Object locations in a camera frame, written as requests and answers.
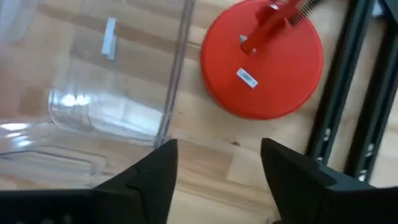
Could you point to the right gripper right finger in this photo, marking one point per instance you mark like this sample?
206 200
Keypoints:
292 186

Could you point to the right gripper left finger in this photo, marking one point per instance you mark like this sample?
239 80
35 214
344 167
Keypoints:
149 186

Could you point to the large clear plastic bin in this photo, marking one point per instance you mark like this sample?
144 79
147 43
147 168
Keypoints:
71 105
109 37
174 71

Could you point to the red desk lamp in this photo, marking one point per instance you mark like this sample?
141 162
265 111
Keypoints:
280 77

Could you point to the black aluminium frame rails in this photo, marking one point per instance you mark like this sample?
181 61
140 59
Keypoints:
339 81

